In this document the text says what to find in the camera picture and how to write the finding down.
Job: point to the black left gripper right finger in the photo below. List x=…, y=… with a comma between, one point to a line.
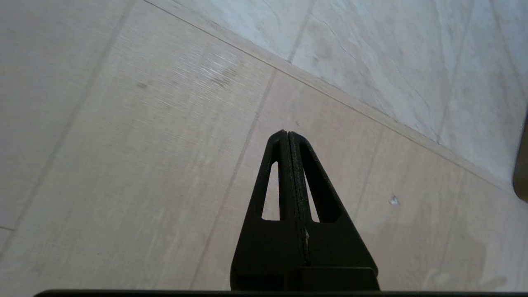
x=334, y=247

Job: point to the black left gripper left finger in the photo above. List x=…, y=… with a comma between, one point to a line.
x=268, y=247

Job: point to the pink cabinet with grey base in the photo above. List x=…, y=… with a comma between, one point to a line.
x=523, y=165

